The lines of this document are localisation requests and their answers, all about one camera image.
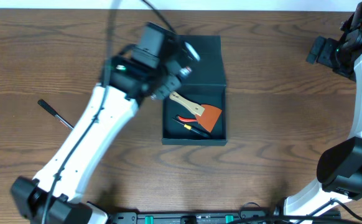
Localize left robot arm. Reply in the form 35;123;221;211
11;22;200;223

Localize black open gift box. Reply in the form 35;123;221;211
162;35;228;146

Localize orange scraper wooden handle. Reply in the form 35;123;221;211
169;91;222;133

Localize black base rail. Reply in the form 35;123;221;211
106;202;342;224

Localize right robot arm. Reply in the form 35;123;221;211
274;2;362;223

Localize black yellow screwdriver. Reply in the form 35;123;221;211
173;118;211;139

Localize red handled pliers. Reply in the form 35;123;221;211
176;115;197;123

